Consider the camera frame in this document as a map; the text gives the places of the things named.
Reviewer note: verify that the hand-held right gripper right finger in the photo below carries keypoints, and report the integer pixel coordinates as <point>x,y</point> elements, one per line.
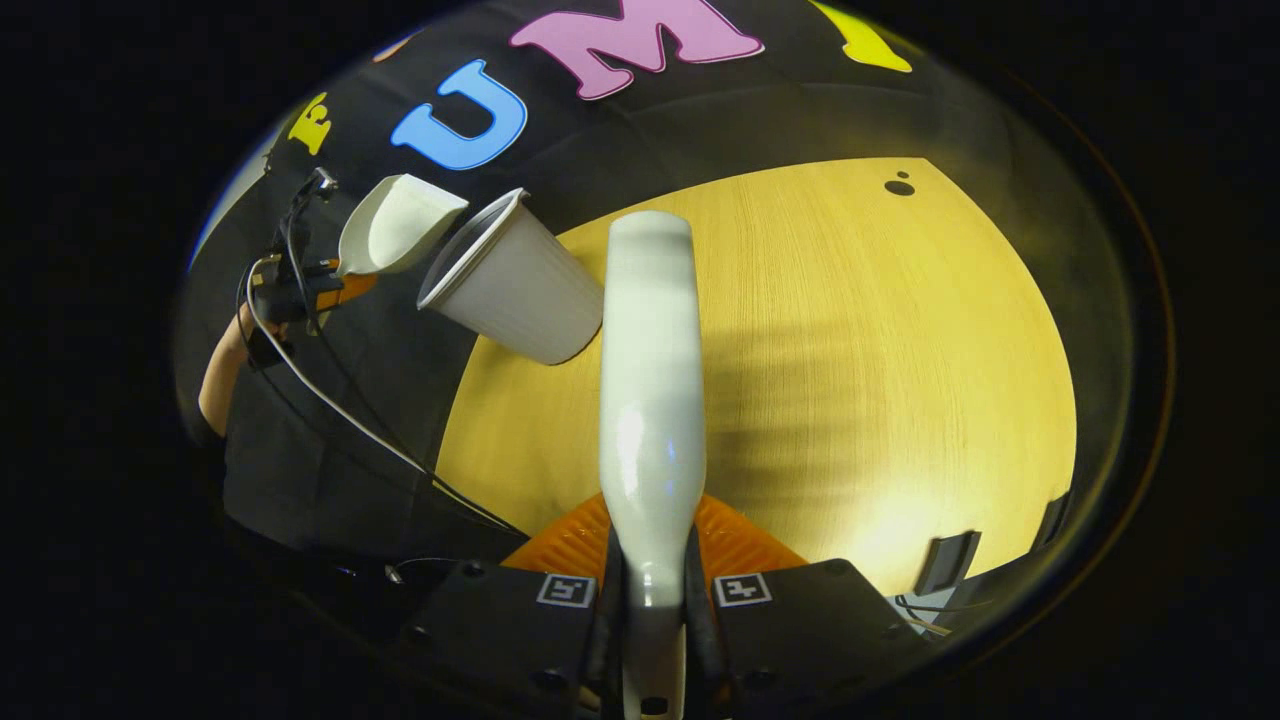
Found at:
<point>700,620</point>

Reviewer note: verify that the white garbage bin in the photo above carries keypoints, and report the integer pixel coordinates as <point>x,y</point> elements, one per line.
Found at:
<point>520,290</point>

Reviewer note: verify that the white dustpan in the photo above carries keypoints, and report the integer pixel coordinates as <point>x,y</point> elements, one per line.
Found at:
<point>400,225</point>

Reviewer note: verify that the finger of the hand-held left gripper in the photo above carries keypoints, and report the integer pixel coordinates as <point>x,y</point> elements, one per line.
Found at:
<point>345,290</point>

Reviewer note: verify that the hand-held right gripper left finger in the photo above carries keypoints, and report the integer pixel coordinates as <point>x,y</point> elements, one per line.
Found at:
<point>605,620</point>

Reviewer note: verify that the small white broom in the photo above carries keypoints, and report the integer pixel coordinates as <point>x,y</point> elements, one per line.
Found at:
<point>650,350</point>

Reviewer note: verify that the black rectangular device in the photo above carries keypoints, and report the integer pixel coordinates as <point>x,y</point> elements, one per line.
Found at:
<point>948,562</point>

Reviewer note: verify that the black backdrop cloth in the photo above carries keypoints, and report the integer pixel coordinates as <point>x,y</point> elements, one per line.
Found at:
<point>620,130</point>

